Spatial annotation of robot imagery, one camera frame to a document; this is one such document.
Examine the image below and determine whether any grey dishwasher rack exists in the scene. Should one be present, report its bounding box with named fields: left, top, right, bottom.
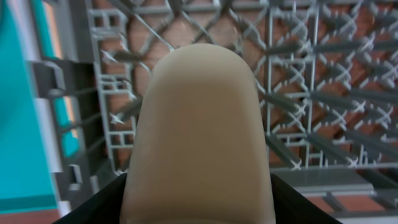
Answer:
left=31, top=0, right=397, bottom=223

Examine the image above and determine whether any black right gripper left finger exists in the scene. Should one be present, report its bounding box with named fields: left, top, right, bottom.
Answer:
left=53, top=173, right=127, bottom=224

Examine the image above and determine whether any white cup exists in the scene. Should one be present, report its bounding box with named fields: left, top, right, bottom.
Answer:
left=119, top=44, right=276, bottom=223

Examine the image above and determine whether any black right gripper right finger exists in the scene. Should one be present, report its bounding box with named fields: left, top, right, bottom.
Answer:
left=271, top=174, right=341, bottom=224

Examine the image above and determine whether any teal plastic tray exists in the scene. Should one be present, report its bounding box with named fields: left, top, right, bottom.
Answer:
left=1, top=1, right=72, bottom=215

